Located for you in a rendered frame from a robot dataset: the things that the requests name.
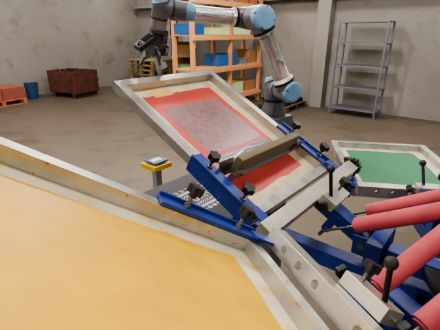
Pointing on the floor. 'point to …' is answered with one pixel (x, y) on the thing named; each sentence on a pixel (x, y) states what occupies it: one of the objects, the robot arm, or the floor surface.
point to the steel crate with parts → (73, 82)
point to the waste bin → (31, 89)
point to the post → (156, 171)
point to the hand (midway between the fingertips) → (148, 71)
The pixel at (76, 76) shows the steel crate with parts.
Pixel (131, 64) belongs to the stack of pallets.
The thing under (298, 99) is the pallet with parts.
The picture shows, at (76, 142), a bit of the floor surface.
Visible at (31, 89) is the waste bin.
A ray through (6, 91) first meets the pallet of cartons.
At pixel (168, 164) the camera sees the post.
